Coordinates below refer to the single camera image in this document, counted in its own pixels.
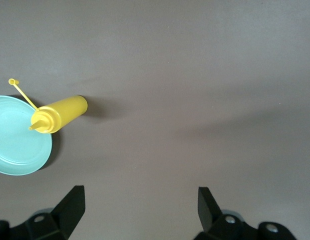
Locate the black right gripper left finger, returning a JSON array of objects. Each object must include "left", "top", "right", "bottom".
[{"left": 0, "top": 185, "right": 85, "bottom": 240}]

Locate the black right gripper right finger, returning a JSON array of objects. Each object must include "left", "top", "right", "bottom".
[{"left": 194, "top": 186, "right": 298, "bottom": 240}]

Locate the yellow mustard squeeze bottle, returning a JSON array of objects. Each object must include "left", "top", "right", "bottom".
[{"left": 8, "top": 78, "right": 89, "bottom": 134}]

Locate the mint green plate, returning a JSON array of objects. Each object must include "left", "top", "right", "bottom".
[{"left": 0, "top": 95, "right": 54, "bottom": 176}]

